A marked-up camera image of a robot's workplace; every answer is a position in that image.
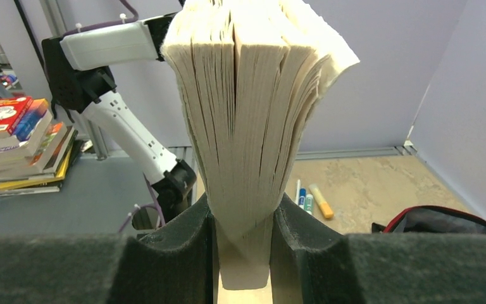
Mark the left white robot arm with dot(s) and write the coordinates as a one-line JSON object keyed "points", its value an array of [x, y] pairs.
{"points": [[77, 65]]}

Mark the red backpack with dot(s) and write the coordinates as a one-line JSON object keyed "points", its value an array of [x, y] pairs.
{"points": [[432, 219]]}

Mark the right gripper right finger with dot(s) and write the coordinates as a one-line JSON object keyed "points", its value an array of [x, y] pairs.
{"points": [[311, 263]]}

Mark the stack of books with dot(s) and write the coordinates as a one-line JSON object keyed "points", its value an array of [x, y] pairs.
{"points": [[36, 151]]}

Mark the green white glue stick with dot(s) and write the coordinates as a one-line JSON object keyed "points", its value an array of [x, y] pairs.
{"points": [[308, 203]]}

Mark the green treehouse paperback book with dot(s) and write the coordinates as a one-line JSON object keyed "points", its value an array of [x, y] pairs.
{"points": [[250, 74]]}

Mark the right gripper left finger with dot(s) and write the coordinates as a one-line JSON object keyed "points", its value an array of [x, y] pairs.
{"points": [[173, 264]]}

